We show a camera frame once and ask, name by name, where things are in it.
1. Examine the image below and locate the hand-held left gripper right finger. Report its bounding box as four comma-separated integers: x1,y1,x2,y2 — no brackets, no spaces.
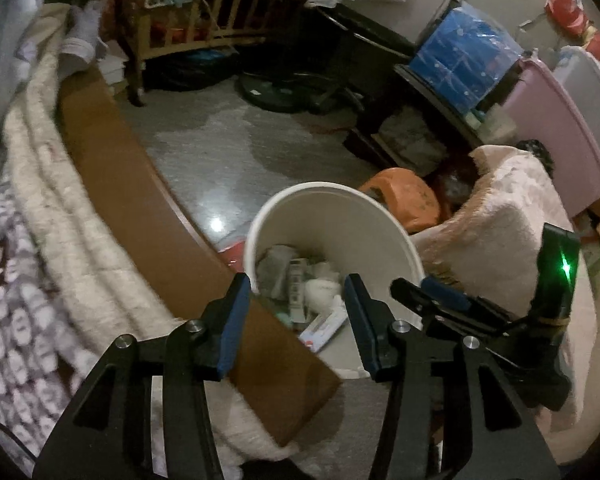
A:
343,272,561,480

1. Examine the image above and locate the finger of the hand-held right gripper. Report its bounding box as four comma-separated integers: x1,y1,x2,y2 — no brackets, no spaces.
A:
421,276,518,331
389,279,448,328

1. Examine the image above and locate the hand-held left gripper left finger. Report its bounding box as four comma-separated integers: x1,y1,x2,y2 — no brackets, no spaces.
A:
32,272,253,480

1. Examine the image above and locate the white round bucket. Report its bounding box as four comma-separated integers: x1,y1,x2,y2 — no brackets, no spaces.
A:
243,182,426,380

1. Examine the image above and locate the white red flat packet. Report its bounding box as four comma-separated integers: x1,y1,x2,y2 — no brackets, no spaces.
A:
299,304,352,354

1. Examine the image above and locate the white crumpled tissue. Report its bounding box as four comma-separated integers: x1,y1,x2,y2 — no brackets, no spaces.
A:
305,260,344,307

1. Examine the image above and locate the red floor item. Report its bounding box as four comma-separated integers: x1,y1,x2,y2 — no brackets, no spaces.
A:
217,240,247,274

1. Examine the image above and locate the grey crumpled paper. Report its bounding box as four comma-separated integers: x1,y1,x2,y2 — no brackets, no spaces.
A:
256,245,301,302

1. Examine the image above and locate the pink fluffy blanket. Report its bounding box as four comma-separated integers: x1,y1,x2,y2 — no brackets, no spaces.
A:
410,145,599,466

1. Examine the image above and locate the orange plastic stool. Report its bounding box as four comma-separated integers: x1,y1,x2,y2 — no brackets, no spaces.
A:
359,169,444,234

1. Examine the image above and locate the dark red object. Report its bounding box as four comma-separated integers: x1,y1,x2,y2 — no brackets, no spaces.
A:
432,162,482,212

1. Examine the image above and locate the grey folded cloth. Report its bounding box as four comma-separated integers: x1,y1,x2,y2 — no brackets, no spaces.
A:
377,107,449,167

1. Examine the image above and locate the small black object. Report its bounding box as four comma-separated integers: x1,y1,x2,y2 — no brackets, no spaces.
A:
517,139,557,177

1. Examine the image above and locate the cream quilted blanket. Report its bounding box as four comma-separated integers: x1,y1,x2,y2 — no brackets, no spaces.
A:
2,2,301,462

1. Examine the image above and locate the pink plastic storage bin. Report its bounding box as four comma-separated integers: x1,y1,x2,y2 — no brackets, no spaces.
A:
500,57,600,221

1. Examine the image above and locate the brown white printed blanket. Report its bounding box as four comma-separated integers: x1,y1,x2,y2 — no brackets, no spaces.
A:
0,150,102,461

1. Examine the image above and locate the black chair base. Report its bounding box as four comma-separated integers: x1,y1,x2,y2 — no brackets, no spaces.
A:
305,72,367,114

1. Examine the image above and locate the dark low table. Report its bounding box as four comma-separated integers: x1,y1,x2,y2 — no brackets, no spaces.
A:
310,2,486,171

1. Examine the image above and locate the black round fan base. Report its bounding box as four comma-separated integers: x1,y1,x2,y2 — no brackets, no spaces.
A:
236,72,312,114

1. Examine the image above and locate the blue plastic-wrapped package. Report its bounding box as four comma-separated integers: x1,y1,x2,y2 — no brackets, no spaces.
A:
409,6,525,116

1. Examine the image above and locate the white translucent storage bin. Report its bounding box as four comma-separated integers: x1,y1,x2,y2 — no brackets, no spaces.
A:
552,46,600,162

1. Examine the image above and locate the black bag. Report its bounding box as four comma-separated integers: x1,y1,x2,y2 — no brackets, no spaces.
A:
145,50,242,93

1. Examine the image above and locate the grey white box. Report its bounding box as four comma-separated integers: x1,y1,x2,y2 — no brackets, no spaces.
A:
340,0,454,46

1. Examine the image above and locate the red bag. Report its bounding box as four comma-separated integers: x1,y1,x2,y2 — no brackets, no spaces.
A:
544,0,600,69

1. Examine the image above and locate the wooden baby crib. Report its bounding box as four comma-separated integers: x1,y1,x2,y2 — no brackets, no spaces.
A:
117,0,322,108

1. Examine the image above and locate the white folded cloth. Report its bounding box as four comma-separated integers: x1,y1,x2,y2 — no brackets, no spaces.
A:
60,2,109,72

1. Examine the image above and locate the grey blue duvet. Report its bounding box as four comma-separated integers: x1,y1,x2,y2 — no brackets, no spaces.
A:
0,0,49,152

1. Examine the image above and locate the brown wooden bed frame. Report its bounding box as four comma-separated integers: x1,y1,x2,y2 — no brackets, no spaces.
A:
57,62,344,449

